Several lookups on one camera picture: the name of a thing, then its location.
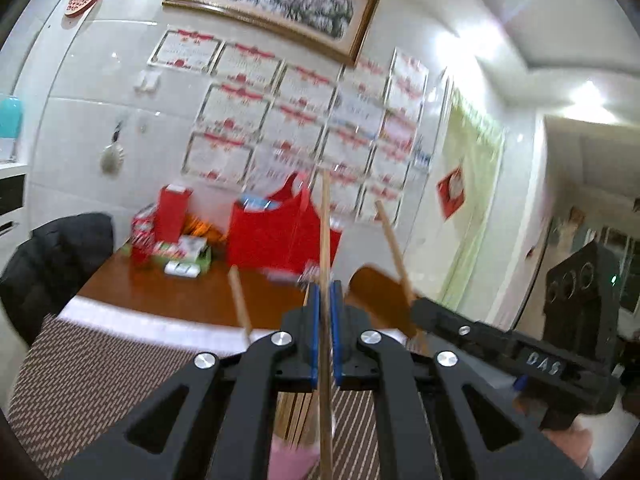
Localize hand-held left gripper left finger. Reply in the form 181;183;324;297
57;282;321;480

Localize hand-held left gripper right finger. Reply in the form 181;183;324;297
330;281;588;480

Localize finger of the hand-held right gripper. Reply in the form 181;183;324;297
410;296;506;361

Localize single wooden chopstick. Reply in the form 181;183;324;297
375;200;418;307
319;169;335;480

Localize group of wooden chopsticks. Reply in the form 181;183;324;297
228;266;321;448

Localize pink cup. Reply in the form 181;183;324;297
267;432;321;480

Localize person's right hand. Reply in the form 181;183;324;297
542;410;598;468

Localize brown wooden chair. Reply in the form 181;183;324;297
347;266;418;338

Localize clear plastic bag of pens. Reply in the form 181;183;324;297
265;260;321;288

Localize red gift bag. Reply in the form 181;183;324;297
227;172;343;276

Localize red diamond heart ornament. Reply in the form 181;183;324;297
436;165;468;220

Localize green tray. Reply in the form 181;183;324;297
122;237;213;276

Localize orange snack packets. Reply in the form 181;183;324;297
182;212;226;241

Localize light green curtain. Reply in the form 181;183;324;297
430;87;506;311

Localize white table mat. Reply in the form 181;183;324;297
57;295;416;348

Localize tall red box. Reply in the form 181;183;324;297
155;185;194;243

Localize brown polka dot tablecloth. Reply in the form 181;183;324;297
7;312;436;480

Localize hanging turtle shell ornament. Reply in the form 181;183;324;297
100;120;126;176

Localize black jacket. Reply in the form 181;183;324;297
0;212;116;346

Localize white sideboard cabinet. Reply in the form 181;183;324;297
0;160;26;241

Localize teal humidifier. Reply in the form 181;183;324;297
0;97;24;163

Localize small wall photo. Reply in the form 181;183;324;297
412;135;433;168

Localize wall of award certificates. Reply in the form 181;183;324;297
147;27;433;226

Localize white double wall switch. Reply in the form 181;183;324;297
135;70;162;93

